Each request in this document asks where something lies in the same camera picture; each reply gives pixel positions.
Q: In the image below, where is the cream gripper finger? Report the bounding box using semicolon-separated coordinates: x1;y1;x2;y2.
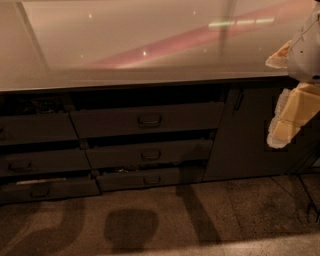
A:
265;40;292;69
267;82;320;149

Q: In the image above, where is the dark drawer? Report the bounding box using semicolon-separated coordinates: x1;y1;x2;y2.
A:
86;139;213;169
70;102;224;138
0;113;77;146
96;166;205;192
0;149;90;177
0;177;100;204

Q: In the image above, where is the glossy beige countertop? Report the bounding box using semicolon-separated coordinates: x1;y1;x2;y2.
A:
0;0;315;91

